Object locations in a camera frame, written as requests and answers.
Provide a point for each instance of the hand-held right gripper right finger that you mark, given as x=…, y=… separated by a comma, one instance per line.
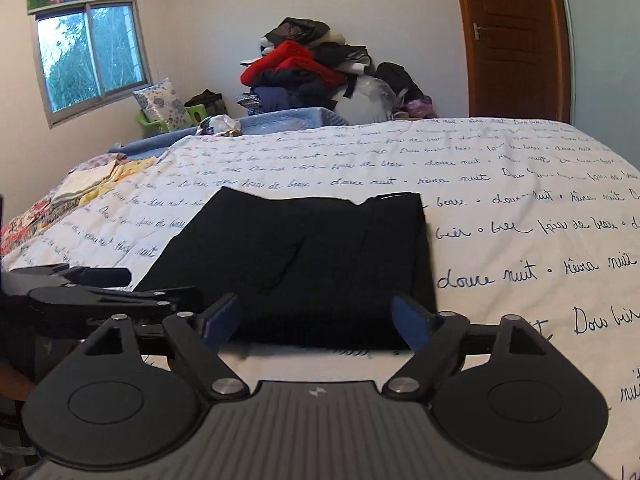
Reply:
x=412, y=321

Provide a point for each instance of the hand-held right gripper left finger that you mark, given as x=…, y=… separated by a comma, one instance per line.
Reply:
x=222, y=321

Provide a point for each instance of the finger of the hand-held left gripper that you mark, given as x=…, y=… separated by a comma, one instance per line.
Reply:
x=105, y=277
x=100, y=302

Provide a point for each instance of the black pants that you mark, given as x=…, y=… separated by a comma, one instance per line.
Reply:
x=300, y=260

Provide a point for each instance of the person's left forearm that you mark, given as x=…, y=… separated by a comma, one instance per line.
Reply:
x=12, y=382

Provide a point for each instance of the colourful floral quilt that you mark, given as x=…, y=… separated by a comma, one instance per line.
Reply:
x=30, y=220

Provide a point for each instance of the yellow cloth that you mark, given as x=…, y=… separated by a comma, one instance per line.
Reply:
x=112, y=180

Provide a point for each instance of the white script-printed bedsheet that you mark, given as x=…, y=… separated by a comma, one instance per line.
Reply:
x=500, y=200

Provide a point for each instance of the blue floral pillow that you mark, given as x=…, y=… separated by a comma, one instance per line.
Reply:
x=162, y=105

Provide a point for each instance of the green plastic basket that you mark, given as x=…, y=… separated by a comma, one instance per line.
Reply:
x=197, y=110

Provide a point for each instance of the crumpled white plastic bag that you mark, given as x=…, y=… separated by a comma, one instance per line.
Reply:
x=222, y=124

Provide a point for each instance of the dark brown bag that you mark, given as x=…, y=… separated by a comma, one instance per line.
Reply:
x=207, y=102

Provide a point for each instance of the blue blanket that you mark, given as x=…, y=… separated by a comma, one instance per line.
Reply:
x=280, y=120

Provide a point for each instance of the purple bag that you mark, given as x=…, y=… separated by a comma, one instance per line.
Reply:
x=417, y=107

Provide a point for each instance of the sliding glass window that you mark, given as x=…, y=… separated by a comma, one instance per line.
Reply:
x=92, y=60

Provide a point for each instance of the clear plastic bag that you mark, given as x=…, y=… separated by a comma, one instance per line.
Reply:
x=367, y=100

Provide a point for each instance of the black backpack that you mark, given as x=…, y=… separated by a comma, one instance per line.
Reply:
x=397, y=80

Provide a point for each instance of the pile of clothes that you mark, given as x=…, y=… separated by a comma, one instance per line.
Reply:
x=295, y=70

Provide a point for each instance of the brown wooden door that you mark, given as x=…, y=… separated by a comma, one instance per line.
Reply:
x=510, y=40

